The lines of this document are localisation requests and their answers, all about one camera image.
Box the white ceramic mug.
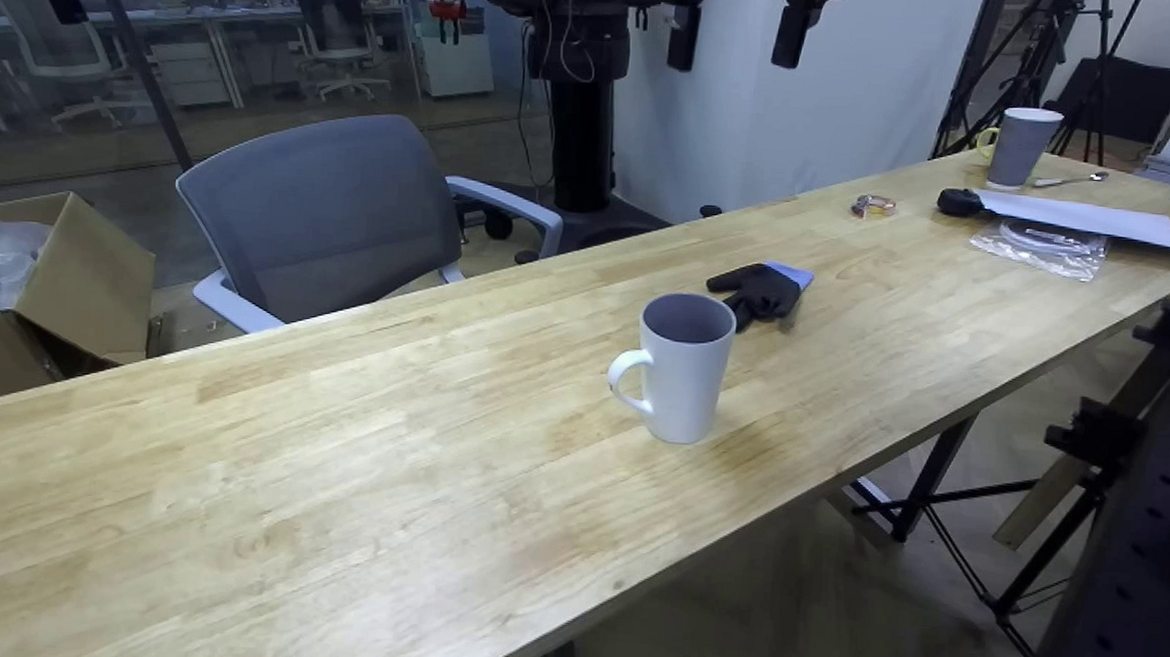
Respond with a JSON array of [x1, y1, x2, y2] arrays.
[[604, 289, 739, 448]]

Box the black glove with blue cuff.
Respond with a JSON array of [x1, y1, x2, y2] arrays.
[[703, 259, 816, 337]]

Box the grey office chair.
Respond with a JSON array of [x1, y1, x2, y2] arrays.
[[167, 103, 570, 352]]

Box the small black object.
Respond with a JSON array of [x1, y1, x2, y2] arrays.
[[936, 187, 987, 219]]

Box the clear plastic bag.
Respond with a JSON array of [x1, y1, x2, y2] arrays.
[[967, 217, 1111, 285]]

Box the white drawer cabinet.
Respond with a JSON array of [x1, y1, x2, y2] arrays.
[[144, 37, 237, 112]]

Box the wooden plank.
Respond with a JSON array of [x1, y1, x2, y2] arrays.
[[991, 340, 1170, 559]]

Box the cardboard box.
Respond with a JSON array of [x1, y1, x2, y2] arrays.
[[0, 188, 160, 424]]

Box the metal spoon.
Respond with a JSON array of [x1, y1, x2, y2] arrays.
[[1031, 168, 1111, 193]]

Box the row of black tripods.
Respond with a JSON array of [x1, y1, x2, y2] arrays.
[[929, 0, 1146, 170]]

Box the white sheet of paper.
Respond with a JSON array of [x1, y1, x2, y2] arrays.
[[972, 189, 1170, 255]]

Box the row of white desks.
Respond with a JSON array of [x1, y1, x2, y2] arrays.
[[0, 0, 413, 156]]

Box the white mesh office chair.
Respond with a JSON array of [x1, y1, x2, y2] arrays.
[[0, 0, 166, 138]]

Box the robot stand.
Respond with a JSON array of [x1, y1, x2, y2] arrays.
[[1013, 292, 1170, 657]]

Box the black machine on pedestal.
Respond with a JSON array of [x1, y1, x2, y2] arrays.
[[464, 0, 852, 270]]

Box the grey mug with yellow handle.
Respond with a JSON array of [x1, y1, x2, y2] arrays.
[[974, 105, 1066, 194]]

